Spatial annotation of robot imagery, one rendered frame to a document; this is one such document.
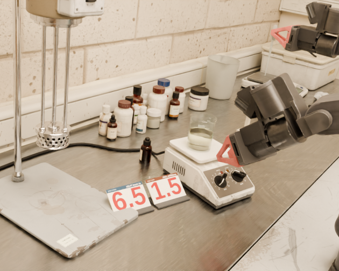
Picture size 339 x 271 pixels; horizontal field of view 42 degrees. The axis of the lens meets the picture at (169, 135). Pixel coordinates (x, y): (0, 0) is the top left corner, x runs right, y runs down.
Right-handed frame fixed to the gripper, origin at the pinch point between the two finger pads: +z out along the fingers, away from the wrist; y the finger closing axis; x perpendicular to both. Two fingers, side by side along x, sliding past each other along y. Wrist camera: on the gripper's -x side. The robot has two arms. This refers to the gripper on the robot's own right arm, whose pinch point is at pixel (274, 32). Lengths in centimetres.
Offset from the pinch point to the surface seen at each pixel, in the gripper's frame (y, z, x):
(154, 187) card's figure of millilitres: 55, -9, 30
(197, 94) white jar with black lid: 1.3, 23.7, 26.9
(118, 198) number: 64, -8, 30
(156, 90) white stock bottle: 21.9, 24.4, 22.5
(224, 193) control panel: 44, -21, 29
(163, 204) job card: 56, -13, 32
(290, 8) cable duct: -99, 49, 3
